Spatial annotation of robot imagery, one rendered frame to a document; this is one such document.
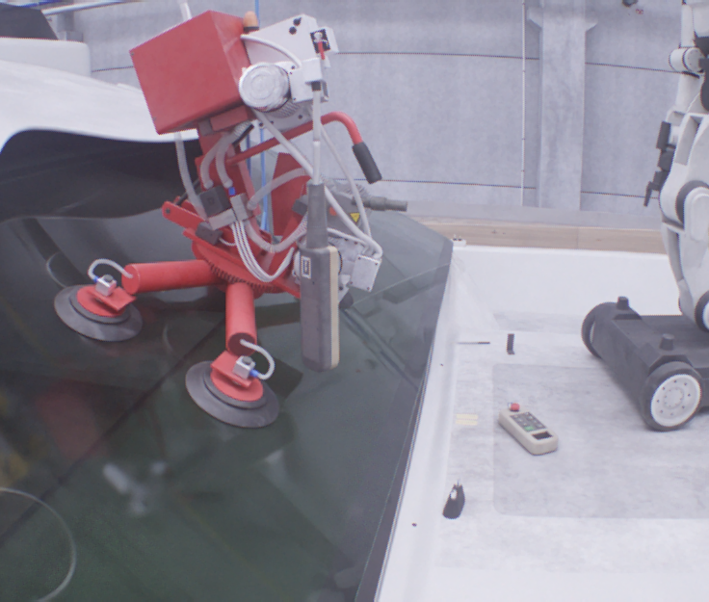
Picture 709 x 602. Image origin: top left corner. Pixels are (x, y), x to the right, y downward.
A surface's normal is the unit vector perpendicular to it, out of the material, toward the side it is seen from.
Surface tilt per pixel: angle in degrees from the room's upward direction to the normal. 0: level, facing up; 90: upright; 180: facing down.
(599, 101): 90
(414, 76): 90
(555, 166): 90
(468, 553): 0
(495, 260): 90
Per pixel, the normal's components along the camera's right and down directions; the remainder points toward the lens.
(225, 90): -0.21, 0.31
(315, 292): -0.73, 0.22
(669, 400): 0.01, 0.31
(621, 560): 0.00, -0.95
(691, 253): 0.01, 0.69
